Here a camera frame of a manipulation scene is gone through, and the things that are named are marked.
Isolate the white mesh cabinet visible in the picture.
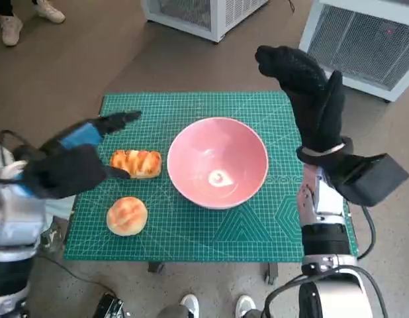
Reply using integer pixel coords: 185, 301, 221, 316
298, 0, 409, 103
140, 0, 270, 43

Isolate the green cutting mat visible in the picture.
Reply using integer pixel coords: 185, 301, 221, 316
63, 91, 359, 262

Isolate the standing person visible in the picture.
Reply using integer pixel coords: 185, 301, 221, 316
0, 0, 66, 46

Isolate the black box device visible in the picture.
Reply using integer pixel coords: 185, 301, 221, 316
97, 293, 126, 318

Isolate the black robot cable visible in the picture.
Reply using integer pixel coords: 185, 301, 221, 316
263, 274, 312, 318
355, 204, 378, 262
0, 130, 38, 156

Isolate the long toy bread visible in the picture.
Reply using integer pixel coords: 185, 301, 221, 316
110, 149, 163, 180

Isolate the bare left robot hand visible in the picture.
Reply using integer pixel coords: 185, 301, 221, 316
38, 111, 142, 180

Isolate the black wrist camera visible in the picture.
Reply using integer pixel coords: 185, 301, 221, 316
336, 152, 409, 207
21, 144, 108, 200

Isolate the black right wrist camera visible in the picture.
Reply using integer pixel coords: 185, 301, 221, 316
336, 152, 409, 207

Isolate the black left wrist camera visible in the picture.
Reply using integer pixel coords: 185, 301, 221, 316
21, 144, 108, 200

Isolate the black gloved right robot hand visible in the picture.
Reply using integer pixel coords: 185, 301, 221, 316
255, 45, 346, 152

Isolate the person in white shoes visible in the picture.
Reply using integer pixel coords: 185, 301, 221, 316
157, 293, 258, 318

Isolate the round toy bread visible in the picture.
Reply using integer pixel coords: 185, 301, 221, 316
106, 195, 148, 237

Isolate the pink bowl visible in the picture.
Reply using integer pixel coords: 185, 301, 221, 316
167, 117, 269, 211

